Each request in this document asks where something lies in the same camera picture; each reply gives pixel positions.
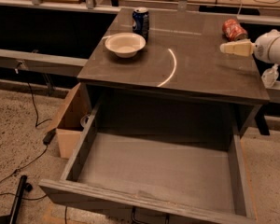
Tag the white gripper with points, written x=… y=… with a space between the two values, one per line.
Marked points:
x=261 y=51

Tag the orange soda can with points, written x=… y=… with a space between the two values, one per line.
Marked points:
x=233 y=30

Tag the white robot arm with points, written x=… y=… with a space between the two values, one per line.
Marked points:
x=265 y=48

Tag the white paper bowl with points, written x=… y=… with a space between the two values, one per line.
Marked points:
x=125 y=45

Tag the clear plastic bottle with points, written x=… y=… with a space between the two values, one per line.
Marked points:
x=270 y=76

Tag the grey cabinet with top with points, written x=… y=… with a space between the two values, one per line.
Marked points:
x=182 y=57

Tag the blue pepsi can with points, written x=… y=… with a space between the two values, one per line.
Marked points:
x=141 y=22

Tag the open grey drawer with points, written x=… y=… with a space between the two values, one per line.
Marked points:
x=158 y=161

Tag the tape roll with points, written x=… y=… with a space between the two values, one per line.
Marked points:
x=84 y=120

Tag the cardboard box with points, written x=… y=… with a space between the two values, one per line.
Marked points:
x=66 y=121

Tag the black power adapter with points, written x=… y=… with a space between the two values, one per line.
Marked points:
x=48 y=137

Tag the black stand leg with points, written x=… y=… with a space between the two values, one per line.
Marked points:
x=11 y=218

